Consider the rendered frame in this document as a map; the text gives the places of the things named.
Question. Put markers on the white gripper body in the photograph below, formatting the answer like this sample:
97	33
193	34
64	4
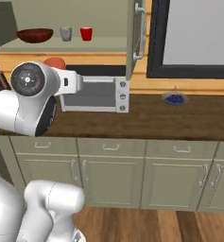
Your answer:
79	82

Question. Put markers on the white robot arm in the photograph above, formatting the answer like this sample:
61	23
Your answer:
9	110

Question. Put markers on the silver toaster oven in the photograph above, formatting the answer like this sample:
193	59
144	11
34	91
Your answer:
94	94

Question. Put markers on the orange round object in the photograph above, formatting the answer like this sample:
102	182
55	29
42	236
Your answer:
57	62

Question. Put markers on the silver toaster oven knob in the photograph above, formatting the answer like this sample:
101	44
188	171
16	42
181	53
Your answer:
123	84
123	96
122	108

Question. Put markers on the red cup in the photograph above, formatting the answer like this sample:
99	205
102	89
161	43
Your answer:
86	34

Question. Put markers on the grey cup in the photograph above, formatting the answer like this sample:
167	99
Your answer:
65	34

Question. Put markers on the dark brown bowl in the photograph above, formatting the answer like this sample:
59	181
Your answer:
34	35

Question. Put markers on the black framed window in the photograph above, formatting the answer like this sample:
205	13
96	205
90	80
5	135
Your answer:
157	38

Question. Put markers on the blue bowl of blueberries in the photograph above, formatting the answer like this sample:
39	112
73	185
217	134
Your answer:
175	99

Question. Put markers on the green wall cabinet door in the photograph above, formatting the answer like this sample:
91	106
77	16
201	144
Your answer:
130	38

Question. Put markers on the green wall cabinet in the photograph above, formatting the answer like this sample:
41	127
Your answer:
85	12

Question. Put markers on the dark wall cabinet door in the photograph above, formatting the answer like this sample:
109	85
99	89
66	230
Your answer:
1	25

